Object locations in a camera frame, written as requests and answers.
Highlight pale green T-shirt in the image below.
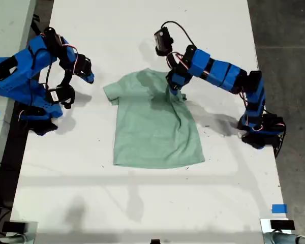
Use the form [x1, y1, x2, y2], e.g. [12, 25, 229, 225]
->
[103, 68, 206, 170]

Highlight black metal strut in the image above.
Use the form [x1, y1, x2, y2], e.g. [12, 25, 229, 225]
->
[32, 14, 47, 48]

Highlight small black box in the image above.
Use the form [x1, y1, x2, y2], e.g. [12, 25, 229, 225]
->
[270, 220, 295, 231]
[2, 221, 28, 232]

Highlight pale side table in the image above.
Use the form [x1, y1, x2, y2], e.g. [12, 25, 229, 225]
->
[0, 0, 38, 196]

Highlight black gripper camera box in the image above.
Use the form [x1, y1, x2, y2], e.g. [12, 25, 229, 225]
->
[45, 84, 76, 109]
[154, 27, 174, 56]

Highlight black camera cable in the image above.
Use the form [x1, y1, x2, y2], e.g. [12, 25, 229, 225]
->
[44, 60, 54, 89]
[160, 20, 196, 48]

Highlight blue tape square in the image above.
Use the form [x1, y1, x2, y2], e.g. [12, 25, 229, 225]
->
[271, 204, 288, 214]

